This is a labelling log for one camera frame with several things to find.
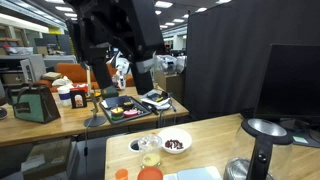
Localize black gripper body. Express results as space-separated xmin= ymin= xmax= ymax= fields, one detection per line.
xmin=64 ymin=0 xmax=165 ymax=63

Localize small orange cup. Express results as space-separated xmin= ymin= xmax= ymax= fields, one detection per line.
xmin=115 ymin=168 xmax=129 ymax=180

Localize white cup blue sleeve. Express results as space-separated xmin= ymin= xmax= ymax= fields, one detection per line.
xmin=57 ymin=84 xmax=73 ymax=108

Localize small clear plastic cup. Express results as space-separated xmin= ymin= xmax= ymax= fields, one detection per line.
xmin=137 ymin=133 xmax=163 ymax=169

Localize dark green box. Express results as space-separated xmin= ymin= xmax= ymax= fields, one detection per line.
xmin=101 ymin=85 xmax=120 ymax=100

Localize brown cardboard box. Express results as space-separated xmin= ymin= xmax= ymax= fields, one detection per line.
xmin=154 ymin=69 xmax=186 ymax=103

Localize orange sofa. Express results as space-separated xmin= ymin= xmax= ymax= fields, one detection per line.
xmin=35 ymin=62 xmax=136 ymax=93

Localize clear plastic container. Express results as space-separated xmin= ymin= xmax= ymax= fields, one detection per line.
xmin=155 ymin=54 xmax=178 ymax=76

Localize black tray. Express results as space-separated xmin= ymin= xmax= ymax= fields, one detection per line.
xmin=99 ymin=95 xmax=153 ymax=125

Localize small dark picture card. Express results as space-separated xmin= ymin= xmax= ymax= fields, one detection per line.
xmin=70 ymin=90 xmax=88 ymax=109

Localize pink toy food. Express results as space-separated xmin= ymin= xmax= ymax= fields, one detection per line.
xmin=123 ymin=108 xmax=140 ymax=118

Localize yellow green toy food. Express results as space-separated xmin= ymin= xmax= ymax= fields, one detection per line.
xmin=110 ymin=105 xmax=125 ymax=121

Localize metal stand round base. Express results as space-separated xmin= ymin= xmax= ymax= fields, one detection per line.
xmin=83 ymin=61 xmax=108 ymax=128

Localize wooden desk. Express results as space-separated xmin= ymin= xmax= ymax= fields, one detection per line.
xmin=0 ymin=86 xmax=190 ymax=148

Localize white bowl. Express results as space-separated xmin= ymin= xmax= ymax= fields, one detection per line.
xmin=157 ymin=127 xmax=193 ymax=155

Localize red beans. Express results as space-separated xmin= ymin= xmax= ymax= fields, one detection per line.
xmin=164 ymin=138 xmax=185 ymax=150

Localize white computer case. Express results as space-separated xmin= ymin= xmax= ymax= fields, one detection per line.
xmin=19 ymin=54 xmax=48 ymax=84

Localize green and black bag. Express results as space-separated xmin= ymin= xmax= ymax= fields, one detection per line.
xmin=5 ymin=83 xmax=62 ymax=124

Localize black curtain partition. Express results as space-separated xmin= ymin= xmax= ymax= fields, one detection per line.
xmin=183 ymin=0 xmax=320 ymax=120

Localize orange bowl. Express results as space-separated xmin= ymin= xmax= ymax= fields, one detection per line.
xmin=137 ymin=166 xmax=164 ymax=180

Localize cardboard box with label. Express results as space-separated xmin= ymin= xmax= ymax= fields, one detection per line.
xmin=20 ymin=138 xmax=79 ymax=180

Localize black round object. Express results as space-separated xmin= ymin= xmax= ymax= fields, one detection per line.
xmin=0 ymin=106 xmax=9 ymax=121

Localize light blue tray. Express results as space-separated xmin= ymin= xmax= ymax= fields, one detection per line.
xmin=163 ymin=165 xmax=224 ymax=180

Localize black monitor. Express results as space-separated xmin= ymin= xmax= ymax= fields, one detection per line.
xmin=254 ymin=43 xmax=320 ymax=124

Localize glass kettle black handle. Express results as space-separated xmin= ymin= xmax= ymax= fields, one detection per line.
xmin=223 ymin=118 xmax=294 ymax=180

